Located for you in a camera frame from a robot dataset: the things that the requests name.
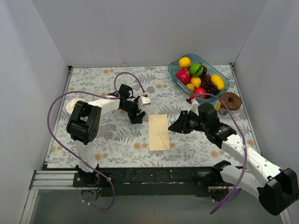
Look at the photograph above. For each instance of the beige paper envelope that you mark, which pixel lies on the beige paper envelope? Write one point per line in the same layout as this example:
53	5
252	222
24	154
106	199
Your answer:
158	133

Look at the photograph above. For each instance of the yellow orange fruit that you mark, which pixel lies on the yellow orange fruit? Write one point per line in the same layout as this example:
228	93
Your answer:
184	62

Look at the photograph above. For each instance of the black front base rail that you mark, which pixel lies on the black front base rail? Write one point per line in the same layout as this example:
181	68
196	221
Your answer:
197	181

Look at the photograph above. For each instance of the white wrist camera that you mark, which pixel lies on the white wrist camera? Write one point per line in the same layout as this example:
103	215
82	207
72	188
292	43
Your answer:
193	104
143	101

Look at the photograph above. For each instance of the small orange lemon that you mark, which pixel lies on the small orange lemon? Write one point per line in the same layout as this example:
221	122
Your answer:
190	86

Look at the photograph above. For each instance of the green watermelon toy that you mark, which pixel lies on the green watermelon toy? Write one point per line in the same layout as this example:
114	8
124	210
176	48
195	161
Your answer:
196	69

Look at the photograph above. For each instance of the small yellow lemon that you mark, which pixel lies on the small yellow lemon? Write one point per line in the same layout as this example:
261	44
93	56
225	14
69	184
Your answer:
196	81

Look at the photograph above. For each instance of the red apple toy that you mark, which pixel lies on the red apple toy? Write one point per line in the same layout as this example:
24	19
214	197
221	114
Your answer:
200	91

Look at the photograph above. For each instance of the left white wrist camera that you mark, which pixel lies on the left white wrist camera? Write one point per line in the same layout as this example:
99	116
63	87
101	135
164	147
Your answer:
143	101

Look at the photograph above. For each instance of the dark purple grapes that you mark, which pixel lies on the dark purple grapes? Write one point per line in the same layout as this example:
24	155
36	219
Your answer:
207	84

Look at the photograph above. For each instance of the red strawberry toy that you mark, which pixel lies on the red strawberry toy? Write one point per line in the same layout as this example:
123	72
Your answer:
183	75

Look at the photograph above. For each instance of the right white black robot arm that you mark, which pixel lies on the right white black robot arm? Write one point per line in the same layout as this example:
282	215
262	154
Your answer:
274	187

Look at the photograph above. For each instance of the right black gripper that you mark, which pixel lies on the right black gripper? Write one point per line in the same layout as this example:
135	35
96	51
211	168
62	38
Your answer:
183	122

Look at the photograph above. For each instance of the white labelled jar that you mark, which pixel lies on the white labelled jar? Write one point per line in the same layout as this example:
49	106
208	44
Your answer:
222	112

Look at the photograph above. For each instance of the yellow mango toy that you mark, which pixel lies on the yellow mango toy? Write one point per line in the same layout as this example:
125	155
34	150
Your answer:
218	82

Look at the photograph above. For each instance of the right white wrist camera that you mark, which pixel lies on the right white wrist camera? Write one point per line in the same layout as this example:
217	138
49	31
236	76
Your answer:
193	104

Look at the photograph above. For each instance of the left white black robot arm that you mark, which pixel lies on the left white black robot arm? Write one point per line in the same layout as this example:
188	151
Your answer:
83	124

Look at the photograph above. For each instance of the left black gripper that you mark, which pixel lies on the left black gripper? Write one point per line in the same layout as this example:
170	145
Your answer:
133	110

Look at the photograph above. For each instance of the aluminium frame profile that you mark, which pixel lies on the aluminium frame profile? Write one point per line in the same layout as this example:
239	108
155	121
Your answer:
48	180

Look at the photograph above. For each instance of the white toilet paper roll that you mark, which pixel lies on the white toilet paper roll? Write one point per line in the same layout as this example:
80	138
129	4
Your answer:
70	105

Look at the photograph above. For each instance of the teal plastic fruit basket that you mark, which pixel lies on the teal plastic fruit basket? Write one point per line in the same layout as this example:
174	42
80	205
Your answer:
174	67

